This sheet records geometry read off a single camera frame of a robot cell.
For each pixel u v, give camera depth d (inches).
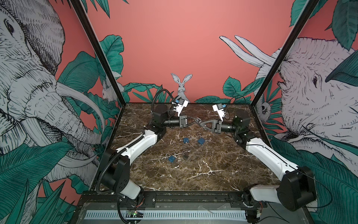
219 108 26.0
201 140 38.6
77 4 27.0
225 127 25.5
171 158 34.8
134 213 27.6
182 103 26.5
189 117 27.1
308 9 27.6
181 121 25.2
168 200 29.4
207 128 26.7
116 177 17.0
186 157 35.6
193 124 27.1
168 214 27.6
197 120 27.2
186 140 38.4
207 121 26.3
